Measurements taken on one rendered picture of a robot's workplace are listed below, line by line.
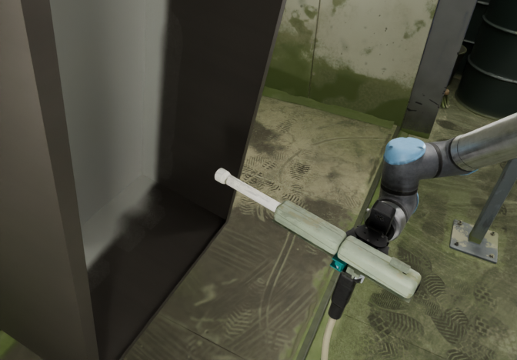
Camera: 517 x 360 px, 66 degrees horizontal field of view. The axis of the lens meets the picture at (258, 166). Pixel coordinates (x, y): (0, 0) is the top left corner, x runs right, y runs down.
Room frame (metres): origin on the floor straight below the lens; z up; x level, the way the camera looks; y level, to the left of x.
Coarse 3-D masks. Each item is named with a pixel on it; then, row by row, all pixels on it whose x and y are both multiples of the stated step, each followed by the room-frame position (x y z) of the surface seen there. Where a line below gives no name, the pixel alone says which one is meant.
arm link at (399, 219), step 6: (390, 204) 0.70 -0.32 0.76; (366, 210) 0.72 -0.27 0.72; (396, 210) 0.68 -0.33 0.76; (366, 216) 0.69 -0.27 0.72; (396, 216) 0.66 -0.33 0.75; (402, 216) 0.68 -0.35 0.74; (396, 222) 0.66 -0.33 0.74; (402, 222) 0.66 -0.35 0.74; (396, 228) 0.65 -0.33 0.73; (402, 228) 0.66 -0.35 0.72; (396, 234) 0.65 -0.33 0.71; (390, 240) 0.65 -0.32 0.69
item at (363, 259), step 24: (288, 216) 0.59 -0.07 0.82; (312, 216) 0.59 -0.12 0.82; (312, 240) 0.54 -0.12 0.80; (336, 240) 0.53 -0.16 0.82; (360, 240) 0.53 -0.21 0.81; (360, 264) 0.48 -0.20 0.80; (384, 264) 0.47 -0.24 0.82; (336, 288) 0.50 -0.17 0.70; (408, 288) 0.43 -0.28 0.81; (336, 312) 0.48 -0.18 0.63
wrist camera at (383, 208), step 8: (376, 208) 0.60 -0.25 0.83; (384, 208) 0.60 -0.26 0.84; (392, 208) 0.60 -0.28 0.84; (376, 216) 0.60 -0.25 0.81; (384, 216) 0.59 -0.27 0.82; (392, 216) 0.59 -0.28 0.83; (368, 224) 0.64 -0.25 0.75; (376, 224) 0.62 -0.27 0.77; (384, 224) 0.60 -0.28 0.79; (384, 232) 0.61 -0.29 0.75
